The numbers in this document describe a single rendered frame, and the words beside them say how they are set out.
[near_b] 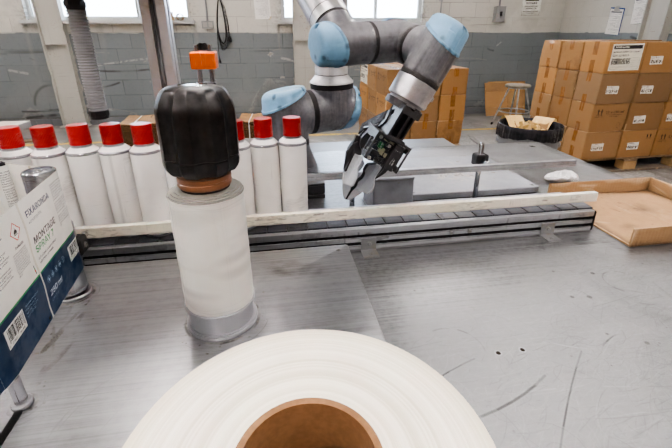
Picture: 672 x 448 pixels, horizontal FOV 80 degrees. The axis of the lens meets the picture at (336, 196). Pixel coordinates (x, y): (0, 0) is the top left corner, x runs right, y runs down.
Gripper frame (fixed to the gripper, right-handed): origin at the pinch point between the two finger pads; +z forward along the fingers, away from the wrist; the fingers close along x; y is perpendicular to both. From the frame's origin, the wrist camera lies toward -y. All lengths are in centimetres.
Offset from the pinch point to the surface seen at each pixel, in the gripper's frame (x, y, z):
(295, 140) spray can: -14.1, 0.8, -4.7
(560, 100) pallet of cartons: 244, -275, -101
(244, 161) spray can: -20.7, 2.4, 2.5
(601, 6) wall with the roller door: 346, -448, -264
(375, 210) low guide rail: 5.2, 4.1, -0.1
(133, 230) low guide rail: -32.6, 4.0, 22.0
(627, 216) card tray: 62, 1, -24
